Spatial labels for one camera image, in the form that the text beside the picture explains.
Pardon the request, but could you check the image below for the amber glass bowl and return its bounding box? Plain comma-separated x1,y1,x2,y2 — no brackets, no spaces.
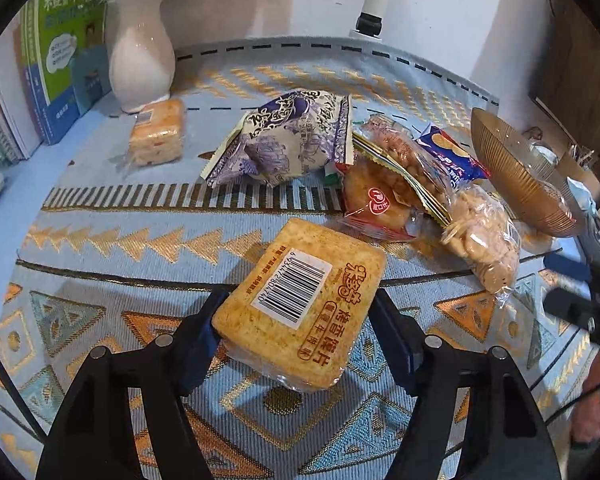
470,107,588,238

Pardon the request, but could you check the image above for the dark cabinet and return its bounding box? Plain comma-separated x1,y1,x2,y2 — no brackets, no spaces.
527,0,600,186

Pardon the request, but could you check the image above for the orange cracker packet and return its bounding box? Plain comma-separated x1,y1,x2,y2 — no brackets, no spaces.
128,98,187,167

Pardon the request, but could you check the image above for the green white sachet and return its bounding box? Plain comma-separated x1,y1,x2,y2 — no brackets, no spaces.
322,161,345,188

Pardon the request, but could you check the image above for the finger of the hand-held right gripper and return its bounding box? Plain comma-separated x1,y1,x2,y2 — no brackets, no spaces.
544,254,592,277
544,287,600,333

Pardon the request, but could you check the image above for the clear peanut packet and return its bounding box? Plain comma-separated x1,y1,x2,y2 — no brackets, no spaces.
352,116,453,223

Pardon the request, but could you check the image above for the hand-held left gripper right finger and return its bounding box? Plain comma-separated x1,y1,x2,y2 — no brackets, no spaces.
370,287,563,480

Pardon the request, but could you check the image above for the green cover book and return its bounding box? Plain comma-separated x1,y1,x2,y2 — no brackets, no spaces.
20,0,113,146

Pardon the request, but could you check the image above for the cardboard box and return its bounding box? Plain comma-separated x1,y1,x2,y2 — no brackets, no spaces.
557,147,600,196

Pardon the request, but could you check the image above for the white ceramic vase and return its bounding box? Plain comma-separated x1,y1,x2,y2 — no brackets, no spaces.
107,0,177,113

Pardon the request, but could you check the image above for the red fried snack packet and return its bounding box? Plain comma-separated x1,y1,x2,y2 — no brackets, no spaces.
341,157,421,242

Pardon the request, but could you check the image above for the row of spiral-bound books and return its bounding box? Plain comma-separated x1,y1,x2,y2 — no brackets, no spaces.
0,15,45,161

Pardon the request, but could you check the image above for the purple white snack bag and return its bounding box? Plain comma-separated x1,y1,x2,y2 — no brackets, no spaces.
200,89,356,190

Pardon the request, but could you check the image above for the cracker packet with barcode label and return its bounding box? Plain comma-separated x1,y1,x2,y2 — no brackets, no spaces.
211,217,388,392

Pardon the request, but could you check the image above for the blue patterned tablecloth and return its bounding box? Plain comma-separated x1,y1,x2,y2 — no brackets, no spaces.
0,35,600,480

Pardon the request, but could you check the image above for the crumpled white blue tissue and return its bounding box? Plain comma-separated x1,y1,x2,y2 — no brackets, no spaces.
567,182,600,216

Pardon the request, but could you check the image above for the blue round biscuit bag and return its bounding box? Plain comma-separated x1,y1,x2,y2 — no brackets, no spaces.
415,127,523,306

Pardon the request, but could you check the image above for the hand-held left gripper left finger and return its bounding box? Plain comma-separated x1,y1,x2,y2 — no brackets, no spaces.
36,287,233,480

